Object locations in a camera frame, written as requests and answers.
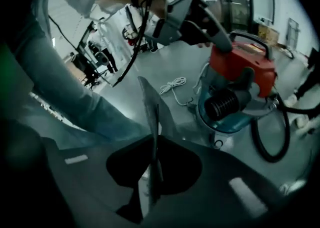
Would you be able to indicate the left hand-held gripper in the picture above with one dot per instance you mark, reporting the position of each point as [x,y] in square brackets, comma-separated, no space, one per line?
[175,19]

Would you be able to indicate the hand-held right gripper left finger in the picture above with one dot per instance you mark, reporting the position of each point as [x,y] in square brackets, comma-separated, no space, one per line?
[87,184]

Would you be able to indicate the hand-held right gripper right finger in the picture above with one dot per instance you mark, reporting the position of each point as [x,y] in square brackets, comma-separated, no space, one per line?
[212,197]

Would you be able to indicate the red vacuum cleaner lid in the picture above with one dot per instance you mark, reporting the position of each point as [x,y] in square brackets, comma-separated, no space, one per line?
[237,62]

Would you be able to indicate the person's left hand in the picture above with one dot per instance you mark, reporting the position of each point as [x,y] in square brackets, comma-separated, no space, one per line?
[203,44]

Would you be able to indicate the cardboard box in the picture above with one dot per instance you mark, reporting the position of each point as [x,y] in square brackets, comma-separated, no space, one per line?
[267,34]

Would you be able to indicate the red and teal vacuum cleaner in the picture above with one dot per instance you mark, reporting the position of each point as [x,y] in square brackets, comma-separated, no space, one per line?
[225,124]

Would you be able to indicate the person's blue jeans leg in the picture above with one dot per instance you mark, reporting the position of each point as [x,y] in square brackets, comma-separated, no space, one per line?
[75,102]

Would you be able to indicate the white metal frame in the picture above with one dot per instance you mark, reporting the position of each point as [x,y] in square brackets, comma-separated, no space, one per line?
[293,32]

